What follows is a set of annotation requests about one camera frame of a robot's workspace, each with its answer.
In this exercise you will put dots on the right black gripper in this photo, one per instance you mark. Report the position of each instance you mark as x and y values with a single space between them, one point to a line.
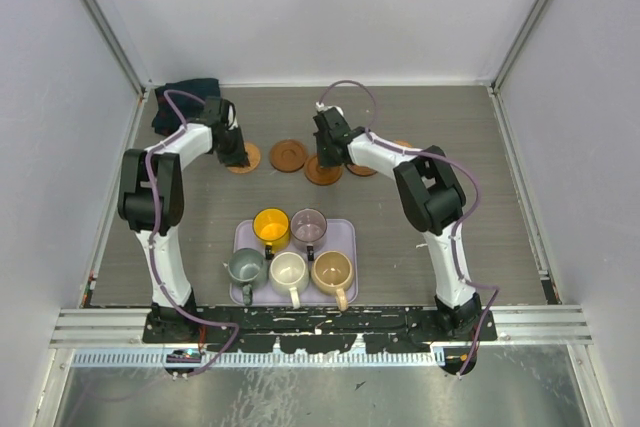
324 161

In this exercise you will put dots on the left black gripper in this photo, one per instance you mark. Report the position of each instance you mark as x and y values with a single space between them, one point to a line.
238 158

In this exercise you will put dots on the woven rattan coaster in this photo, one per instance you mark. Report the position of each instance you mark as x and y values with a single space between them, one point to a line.
254 158
403 144

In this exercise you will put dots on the wooden coaster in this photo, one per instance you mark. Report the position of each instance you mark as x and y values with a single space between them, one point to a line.
321 176
360 171
288 155

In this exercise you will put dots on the yellow translucent cup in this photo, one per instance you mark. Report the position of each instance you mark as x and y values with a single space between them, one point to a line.
271 227

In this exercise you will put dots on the purple translucent cup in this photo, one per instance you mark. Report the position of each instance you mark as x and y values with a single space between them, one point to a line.
308 229

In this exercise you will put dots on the lilac plastic tray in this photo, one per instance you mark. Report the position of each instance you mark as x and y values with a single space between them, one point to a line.
340 237

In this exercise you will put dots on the beige ceramic mug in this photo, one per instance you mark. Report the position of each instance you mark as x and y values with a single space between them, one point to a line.
333 274

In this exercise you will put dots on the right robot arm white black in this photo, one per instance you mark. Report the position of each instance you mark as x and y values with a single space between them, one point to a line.
432 200

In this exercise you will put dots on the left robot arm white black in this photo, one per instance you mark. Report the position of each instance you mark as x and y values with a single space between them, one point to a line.
151 195

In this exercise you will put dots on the dark blue folded cloth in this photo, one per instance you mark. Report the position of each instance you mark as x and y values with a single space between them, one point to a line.
165 121

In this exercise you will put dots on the grey ceramic mug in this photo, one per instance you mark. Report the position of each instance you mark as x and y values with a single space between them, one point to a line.
248 270

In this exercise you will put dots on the white ceramic mug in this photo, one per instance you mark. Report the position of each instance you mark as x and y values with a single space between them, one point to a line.
289 276

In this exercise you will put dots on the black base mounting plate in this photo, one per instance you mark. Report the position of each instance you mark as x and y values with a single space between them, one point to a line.
314 330

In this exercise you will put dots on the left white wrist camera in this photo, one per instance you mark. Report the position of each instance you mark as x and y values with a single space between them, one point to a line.
230 116

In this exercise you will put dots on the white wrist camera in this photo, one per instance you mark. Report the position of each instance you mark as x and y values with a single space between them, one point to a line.
321 107
230 116

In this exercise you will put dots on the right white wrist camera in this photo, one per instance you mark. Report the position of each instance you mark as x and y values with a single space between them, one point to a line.
321 107

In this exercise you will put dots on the grey slotted cable duct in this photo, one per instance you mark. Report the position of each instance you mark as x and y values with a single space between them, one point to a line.
167 358

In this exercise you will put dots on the aluminium frame rail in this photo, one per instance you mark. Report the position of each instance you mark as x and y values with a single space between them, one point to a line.
515 325

